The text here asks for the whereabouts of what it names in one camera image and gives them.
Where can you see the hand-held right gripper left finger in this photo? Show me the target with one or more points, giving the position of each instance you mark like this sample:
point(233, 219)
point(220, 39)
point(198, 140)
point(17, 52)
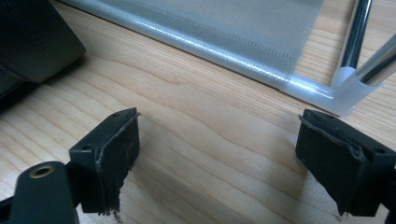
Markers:
point(107, 163)

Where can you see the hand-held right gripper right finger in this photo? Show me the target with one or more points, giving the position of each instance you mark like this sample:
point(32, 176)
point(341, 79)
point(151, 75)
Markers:
point(334, 161)

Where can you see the grey fabric shelf rack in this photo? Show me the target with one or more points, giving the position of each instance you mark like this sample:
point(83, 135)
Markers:
point(236, 40)

